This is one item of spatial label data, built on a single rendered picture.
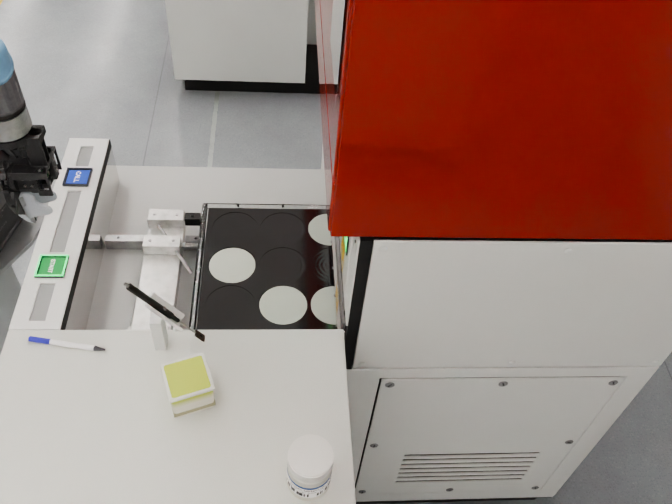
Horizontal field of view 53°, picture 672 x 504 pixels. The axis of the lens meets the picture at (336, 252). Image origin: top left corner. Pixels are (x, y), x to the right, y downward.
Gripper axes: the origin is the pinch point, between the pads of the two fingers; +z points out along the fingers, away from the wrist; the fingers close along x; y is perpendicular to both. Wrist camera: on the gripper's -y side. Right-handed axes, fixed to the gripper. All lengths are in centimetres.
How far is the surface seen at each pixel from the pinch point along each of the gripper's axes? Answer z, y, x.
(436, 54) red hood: -46, 65, -15
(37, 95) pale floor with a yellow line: 110, -69, 186
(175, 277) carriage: 22.8, 23.6, 4.1
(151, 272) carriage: 22.8, 18.3, 5.4
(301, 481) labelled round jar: 7, 49, -48
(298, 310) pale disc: 21, 50, -6
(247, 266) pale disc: 20.8, 39.0, 5.6
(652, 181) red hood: -25, 103, -15
